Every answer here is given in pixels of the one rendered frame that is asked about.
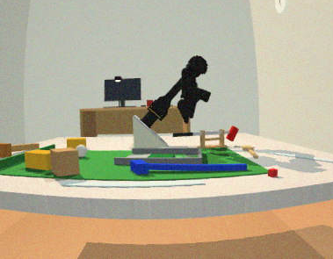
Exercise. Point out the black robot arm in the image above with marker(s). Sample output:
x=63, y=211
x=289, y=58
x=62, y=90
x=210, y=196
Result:
x=195, y=67

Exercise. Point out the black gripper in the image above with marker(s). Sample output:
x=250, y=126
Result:
x=190, y=96

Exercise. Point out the yellow cube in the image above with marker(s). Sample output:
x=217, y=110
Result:
x=38, y=159
x=73, y=143

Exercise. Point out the green flat mat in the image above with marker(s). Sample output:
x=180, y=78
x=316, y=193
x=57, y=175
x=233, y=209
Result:
x=99, y=166

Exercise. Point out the small red cube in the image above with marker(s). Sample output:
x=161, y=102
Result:
x=272, y=172

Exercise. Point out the white golf ball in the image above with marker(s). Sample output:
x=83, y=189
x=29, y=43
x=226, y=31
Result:
x=82, y=150

